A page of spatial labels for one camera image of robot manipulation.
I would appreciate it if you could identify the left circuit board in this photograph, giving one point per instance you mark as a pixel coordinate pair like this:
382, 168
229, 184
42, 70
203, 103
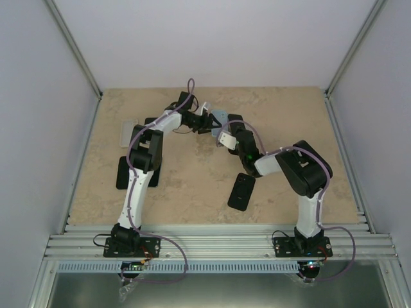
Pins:
135, 265

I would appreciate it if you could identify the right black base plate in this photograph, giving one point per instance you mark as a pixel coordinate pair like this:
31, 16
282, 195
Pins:
289, 247

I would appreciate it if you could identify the left aluminium corner post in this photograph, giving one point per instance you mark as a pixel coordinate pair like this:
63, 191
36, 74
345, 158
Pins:
72, 45

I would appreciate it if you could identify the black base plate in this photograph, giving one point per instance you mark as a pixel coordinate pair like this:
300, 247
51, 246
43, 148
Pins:
289, 247
147, 248

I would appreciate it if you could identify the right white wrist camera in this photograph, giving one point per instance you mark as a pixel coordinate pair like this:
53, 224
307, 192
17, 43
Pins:
227, 140

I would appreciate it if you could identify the black cased phone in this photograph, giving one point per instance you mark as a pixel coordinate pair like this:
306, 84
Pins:
241, 192
122, 178

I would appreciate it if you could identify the blue slotted cable duct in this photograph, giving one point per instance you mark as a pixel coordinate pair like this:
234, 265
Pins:
176, 267

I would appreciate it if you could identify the clear plastic bag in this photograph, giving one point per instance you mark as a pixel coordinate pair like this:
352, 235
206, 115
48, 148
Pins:
126, 288

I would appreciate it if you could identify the black smartphone from blue case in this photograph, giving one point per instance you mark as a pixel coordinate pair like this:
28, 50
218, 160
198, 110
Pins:
236, 118

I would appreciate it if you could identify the circuit board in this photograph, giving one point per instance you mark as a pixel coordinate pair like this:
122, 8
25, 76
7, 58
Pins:
135, 265
315, 264

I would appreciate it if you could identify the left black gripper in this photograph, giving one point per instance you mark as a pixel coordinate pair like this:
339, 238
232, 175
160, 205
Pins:
207, 125

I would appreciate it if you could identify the right circuit board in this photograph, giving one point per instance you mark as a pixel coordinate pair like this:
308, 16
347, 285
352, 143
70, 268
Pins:
315, 264

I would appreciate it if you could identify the right aluminium corner post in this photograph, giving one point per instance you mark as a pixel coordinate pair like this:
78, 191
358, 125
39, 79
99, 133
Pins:
359, 39

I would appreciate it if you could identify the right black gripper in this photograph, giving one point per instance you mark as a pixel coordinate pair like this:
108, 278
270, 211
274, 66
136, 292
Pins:
240, 130

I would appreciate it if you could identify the dark teal smartphone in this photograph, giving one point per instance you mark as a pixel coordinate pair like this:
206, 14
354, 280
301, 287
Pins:
155, 178

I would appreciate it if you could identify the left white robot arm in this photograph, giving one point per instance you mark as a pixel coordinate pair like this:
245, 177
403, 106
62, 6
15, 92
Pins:
144, 158

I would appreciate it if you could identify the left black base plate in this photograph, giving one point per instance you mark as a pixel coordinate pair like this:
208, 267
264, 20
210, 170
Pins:
147, 248

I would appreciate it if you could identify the light blue cased phone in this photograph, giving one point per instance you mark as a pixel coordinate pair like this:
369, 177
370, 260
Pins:
221, 115

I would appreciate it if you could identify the aluminium rail frame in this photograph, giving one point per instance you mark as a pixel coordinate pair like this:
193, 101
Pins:
217, 243

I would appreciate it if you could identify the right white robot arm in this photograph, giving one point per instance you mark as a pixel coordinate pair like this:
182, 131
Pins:
306, 171

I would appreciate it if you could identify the aluminium corner post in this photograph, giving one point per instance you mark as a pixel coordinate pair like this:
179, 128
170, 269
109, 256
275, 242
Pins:
359, 39
72, 45

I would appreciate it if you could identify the beige phone case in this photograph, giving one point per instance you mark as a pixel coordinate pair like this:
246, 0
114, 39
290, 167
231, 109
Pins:
127, 127

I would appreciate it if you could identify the silver smartphone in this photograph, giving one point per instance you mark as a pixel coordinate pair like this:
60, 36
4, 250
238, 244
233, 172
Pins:
149, 120

